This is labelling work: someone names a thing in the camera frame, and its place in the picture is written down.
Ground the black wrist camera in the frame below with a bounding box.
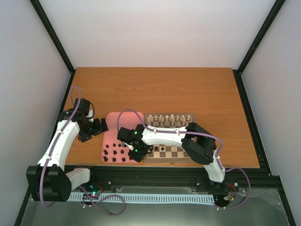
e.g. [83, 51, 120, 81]
[74, 98, 95, 119]
[117, 127, 134, 144]

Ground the light blue cable duct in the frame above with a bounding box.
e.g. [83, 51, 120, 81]
[69, 193, 216, 205]

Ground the wooden chessboard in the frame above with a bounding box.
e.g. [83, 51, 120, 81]
[144, 127, 193, 164]

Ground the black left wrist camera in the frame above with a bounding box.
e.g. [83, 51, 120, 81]
[74, 98, 95, 119]

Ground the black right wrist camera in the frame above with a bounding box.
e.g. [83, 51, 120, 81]
[117, 127, 134, 144]

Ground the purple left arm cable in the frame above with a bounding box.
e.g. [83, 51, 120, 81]
[39, 86, 82, 208]

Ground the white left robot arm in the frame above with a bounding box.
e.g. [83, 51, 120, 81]
[26, 110, 108, 204]

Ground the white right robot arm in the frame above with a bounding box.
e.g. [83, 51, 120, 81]
[118, 122, 225, 183]

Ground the right controller board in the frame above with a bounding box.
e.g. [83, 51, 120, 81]
[214, 182, 237, 208]

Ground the controller board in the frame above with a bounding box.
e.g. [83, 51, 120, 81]
[82, 180, 103, 201]
[214, 182, 237, 208]

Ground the left controller board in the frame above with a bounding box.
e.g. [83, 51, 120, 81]
[82, 180, 103, 201]

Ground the white chess pieces row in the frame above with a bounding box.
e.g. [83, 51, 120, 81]
[144, 113, 195, 128]

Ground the black aluminium frame rail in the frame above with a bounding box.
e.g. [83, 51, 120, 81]
[83, 166, 284, 194]

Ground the pink plastic tray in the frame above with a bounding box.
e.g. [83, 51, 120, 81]
[101, 112, 144, 164]

